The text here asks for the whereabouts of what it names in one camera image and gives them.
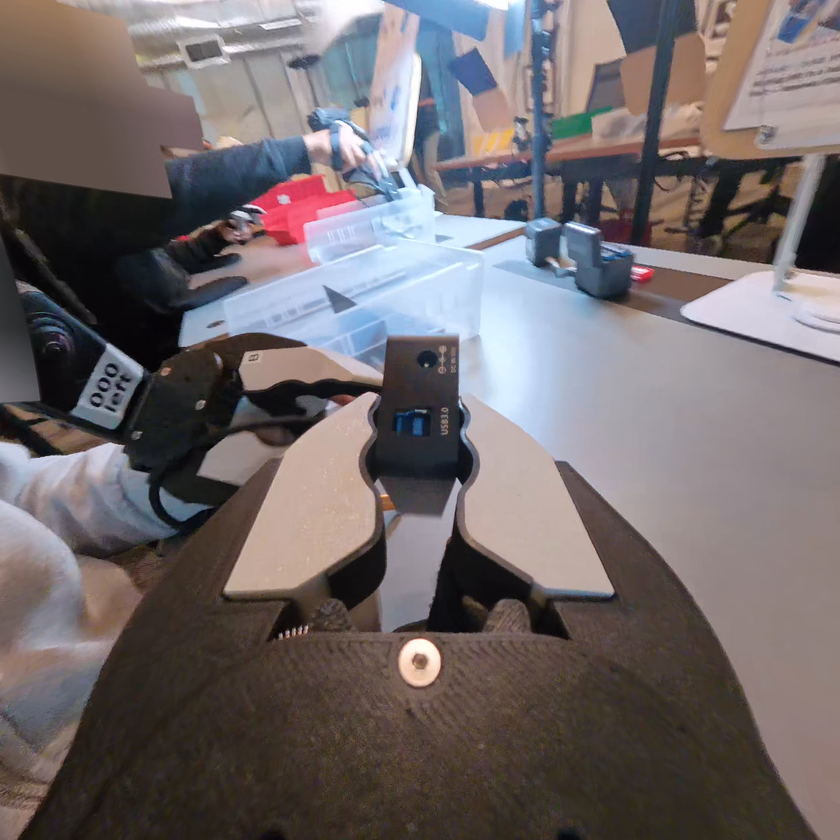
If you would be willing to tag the black tripod stand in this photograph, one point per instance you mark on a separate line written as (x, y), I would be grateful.
(541, 65)

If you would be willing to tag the white stand base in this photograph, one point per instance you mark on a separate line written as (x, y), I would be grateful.
(754, 315)

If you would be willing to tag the person's left forearm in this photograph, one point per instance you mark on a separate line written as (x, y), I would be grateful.
(85, 492)

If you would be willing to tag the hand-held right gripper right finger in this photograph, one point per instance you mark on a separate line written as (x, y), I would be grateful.
(531, 505)

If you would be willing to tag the red plastic bin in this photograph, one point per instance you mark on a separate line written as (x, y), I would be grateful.
(289, 226)
(289, 190)

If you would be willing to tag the person's white jacket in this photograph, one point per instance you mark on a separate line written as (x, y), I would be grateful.
(46, 623)

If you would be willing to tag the clear plastic bin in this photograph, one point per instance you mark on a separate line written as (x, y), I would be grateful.
(374, 223)
(394, 289)

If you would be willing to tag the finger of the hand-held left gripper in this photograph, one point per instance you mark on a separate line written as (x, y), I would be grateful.
(302, 367)
(249, 456)

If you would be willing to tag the wooden table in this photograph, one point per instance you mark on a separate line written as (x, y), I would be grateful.
(590, 149)

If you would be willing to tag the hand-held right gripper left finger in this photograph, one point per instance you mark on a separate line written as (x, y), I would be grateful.
(308, 499)

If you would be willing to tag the green box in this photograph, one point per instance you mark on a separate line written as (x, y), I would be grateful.
(581, 124)

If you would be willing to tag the white poster board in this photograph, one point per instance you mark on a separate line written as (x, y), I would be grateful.
(781, 72)

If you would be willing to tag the black usb hub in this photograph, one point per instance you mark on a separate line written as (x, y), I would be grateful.
(413, 387)

